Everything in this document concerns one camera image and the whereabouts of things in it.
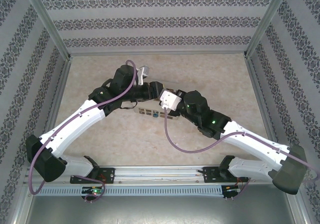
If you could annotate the aluminium side floor rail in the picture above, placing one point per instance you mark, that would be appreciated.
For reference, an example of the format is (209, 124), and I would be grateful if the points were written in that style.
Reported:
(262, 101)
(56, 104)

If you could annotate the small green-lit circuit board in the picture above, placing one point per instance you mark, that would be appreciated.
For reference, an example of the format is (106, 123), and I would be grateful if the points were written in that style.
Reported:
(93, 191)

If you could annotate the grey metal shelf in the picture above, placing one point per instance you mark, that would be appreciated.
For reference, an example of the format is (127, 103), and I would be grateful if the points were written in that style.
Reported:
(160, 210)

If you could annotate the small orange-lit circuit board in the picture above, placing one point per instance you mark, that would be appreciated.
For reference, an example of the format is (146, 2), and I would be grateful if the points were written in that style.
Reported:
(230, 188)

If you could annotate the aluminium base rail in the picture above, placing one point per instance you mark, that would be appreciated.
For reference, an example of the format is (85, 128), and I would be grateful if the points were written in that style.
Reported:
(160, 174)

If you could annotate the small blue padlock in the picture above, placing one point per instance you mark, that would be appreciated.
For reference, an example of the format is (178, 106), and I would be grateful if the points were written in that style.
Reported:
(155, 114)

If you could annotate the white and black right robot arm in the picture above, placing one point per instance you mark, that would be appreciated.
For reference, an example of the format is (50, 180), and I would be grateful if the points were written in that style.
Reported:
(255, 141)

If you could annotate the wooden board with picture tiles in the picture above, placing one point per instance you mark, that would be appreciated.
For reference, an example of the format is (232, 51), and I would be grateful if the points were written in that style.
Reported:
(145, 112)

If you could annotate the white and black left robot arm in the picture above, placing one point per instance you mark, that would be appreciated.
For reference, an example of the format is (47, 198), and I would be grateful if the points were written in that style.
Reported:
(75, 126)

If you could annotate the aluminium frame post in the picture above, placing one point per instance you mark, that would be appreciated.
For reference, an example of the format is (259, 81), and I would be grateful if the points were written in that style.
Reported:
(45, 19)
(270, 19)

